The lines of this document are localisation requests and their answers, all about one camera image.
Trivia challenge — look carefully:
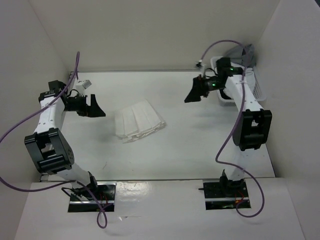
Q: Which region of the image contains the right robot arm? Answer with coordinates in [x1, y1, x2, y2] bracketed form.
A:
[184, 57, 272, 197]

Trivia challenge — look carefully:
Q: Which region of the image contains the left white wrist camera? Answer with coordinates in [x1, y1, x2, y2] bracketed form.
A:
[73, 79, 92, 95]

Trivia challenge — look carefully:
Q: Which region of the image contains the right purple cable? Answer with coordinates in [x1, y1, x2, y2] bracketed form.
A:
[198, 39, 266, 218]

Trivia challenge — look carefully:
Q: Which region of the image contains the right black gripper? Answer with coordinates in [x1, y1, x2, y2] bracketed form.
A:
[184, 74, 225, 103]

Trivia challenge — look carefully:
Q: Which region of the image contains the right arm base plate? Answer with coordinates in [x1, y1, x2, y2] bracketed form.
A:
[198, 180, 251, 211]

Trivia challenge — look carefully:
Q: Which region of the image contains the white pleated skirt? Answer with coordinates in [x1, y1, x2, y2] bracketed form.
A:
[114, 99, 167, 144]

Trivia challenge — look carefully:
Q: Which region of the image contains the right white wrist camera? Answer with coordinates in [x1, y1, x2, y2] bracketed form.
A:
[195, 59, 206, 78]

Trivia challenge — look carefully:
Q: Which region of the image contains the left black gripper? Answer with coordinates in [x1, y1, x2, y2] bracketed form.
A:
[63, 93, 105, 118]

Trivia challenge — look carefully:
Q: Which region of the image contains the white plastic basket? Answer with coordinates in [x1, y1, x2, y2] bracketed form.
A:
[217, 67, 267, 106]

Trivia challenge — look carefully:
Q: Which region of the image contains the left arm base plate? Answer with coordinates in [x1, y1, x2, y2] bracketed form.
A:
[68, 181, 117, 213]

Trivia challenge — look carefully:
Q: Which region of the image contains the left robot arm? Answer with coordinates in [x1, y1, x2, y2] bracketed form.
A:
[24, 80, 106, 200]

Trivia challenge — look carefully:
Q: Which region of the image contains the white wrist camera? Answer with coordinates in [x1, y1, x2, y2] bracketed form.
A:
[73, 79, 92, 95]
[195, 59, 206, 78]

